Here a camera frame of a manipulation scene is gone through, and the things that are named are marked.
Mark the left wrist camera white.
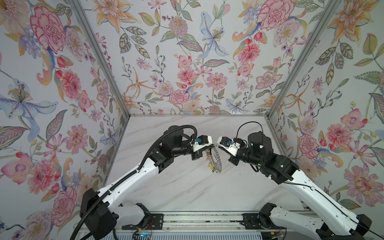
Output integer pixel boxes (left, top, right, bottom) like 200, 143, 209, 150
192, 135, 215, 153

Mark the black corrugated cable conduit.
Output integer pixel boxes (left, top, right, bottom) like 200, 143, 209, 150
69, 124, 199, 240

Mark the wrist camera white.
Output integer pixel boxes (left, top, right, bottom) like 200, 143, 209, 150
217, 137, 241, 157
192, 135, 215, 153

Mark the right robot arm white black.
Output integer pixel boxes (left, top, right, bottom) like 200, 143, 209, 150
218, 132, 372, 240

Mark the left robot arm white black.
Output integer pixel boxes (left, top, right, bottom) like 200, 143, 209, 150
70, 125, 215, 240

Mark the round steel key organizer disc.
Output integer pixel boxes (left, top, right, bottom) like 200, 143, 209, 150
205, 147, 222, 174

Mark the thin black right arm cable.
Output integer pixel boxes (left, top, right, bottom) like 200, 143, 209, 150
235, 121, 384, 240

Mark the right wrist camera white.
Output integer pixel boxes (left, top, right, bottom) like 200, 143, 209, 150
217, 137, 241, 157

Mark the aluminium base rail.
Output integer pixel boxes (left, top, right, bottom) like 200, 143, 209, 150
118, 211, 283, 232

